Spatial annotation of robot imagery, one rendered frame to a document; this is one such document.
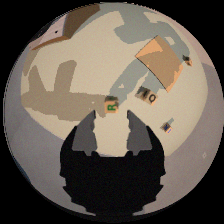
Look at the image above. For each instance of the orange flat mat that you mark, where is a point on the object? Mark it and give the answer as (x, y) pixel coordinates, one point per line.
(161, 60)

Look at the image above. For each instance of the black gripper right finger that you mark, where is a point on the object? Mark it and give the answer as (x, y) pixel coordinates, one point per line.
(143, 142)

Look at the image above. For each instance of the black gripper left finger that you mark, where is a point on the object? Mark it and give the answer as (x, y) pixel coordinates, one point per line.
(80, 142)

